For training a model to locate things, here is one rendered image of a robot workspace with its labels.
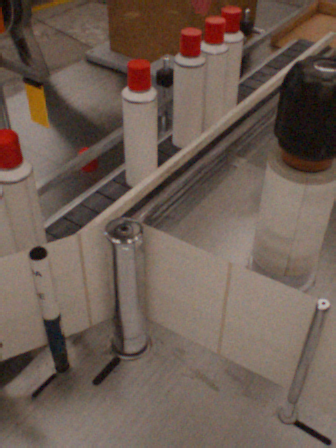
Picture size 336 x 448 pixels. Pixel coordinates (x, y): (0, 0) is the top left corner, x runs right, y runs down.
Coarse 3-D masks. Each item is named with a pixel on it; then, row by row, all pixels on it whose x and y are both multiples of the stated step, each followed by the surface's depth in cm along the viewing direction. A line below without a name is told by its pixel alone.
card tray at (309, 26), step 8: (320, 0) 155; (312, 8) 154; (320, 8) 157; (328, 8) 155; (304, 16) 151; (312, 16) 155; (320, 16) 155; (328, 16) 155; (296, 24) 149; (304, 24) 151; (312, 24) 151; (320, 24) 151; (328, 24) 151; (280, 32) 142; (288, 32) 146; (296, 32) 146; (304, 32) 146; (312, 32) 146; (320, 32) 146; (328, 32) 146; (272, 40) 139; (280, 40) 142; (288, 40) 142; (312, 40) 142; (280, 48) 139
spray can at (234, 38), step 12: (228, 12) 88; (240, 12) 89; (228, 24) 89; (228, 36) 90; (240, 36) 91; (240, 48) 92; (228, 60) 93; (240, 60) 94; (228, 72) 94; (228, 84) 96; (228, 96) 97; (228, 108) 99
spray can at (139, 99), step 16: (128, 64) 73; (144, 64) 73; (128, 80) 74; (144, 80) 73; (128, 96) 75; (144, 96) 75; (128, 112) 76; (144, 112) 76; (128, 128) 78; (144, 128) 77; (128, 144) 80; (144, 144) 79; (128, 160) 82; (144, 160) 81; (128, 176) 84; (144, 176) 83
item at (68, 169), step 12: (300, 12) 123; (276, 24) 117; (288, 24) 120; (264, 36) 112; (252, 48) 109; (168, 96) 92; (120, 132) 83; (96, 144) 80; (108, 144) 81; (84, 156) 78; (96, 156) 80; (60, 168) 76; (72, 168) 76; (48, 180) 73; (60, 180) 75
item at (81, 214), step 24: (288, 48) 127; (264, 72) 117; (240, 96) 109; (240, 120) 102; (168, 144) 95; (96, 192) 85; (120, 192) 85; (72, 216) 80; (96, 216) 80; (120, 216) 80; (48, 240) 76
